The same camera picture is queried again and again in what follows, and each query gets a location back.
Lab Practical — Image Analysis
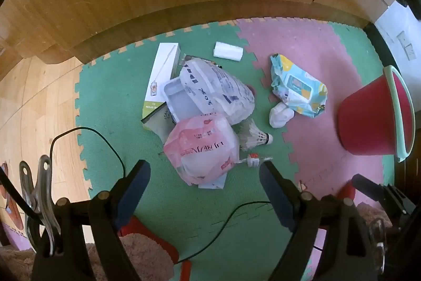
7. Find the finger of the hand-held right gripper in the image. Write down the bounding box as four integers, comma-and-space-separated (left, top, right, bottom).
351, 174, 385, 201

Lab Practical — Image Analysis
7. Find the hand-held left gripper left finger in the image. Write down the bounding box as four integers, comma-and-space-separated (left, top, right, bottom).
31, 160, 152, 281

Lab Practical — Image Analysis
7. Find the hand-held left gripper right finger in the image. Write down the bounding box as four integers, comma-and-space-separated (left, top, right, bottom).
259, 160, 379, 281

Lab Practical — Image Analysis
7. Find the red bucket green rim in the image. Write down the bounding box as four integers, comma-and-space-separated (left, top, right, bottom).
337, 65, 415, 163

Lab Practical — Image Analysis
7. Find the pink plastic bag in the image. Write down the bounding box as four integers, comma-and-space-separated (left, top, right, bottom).
163, 113, 240, 186

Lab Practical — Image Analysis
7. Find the white plastic tray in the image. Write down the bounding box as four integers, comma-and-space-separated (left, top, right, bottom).
163, 77, 202, 124

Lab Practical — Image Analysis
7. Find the colourful wet wipes pack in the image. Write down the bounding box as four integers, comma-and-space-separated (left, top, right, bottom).
270, 54, 328, 118

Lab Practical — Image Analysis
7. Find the white rectangular block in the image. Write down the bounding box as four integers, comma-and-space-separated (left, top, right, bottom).
213, 41, 244, 62

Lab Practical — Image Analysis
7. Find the person's left red slipper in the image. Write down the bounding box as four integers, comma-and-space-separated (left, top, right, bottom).
118, 216, 192, 281

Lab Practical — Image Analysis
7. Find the small vial red label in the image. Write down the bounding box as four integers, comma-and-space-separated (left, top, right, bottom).
239, 153, 274, 168

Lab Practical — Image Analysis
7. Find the light blue paper scrap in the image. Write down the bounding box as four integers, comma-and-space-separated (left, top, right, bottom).
198, 174, 227, 191

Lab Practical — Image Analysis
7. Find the white shuttlecock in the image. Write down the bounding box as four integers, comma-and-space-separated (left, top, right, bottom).
237, 121, 274, 150

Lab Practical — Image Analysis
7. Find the clear plastic zip bag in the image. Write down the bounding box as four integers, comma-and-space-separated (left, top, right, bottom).
141, 101, 176, 143

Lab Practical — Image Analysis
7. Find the green foam mat tile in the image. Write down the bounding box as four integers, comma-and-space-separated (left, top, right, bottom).
329, 22, 395, 186
75, 21, 298, 225
132, 202, 297, 281

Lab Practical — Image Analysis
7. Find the printed purple mat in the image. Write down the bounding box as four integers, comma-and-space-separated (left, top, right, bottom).
0, 162, 35, 252

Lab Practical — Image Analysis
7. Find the white printed plastic bag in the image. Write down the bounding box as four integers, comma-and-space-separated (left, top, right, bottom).
179, 58, 256, 126

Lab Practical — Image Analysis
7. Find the white long cardboard box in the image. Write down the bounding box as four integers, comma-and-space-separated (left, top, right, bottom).
144, 43, 181, 117

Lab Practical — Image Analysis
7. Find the black skirting board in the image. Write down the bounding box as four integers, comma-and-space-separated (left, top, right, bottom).
363, 22, 395, 71

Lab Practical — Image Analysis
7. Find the wooden cabinet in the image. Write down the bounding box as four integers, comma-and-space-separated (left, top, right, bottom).
0, 0, 395, 66

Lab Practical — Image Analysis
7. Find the black braided cable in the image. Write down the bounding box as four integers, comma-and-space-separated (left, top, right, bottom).
0, 166, 43, 222

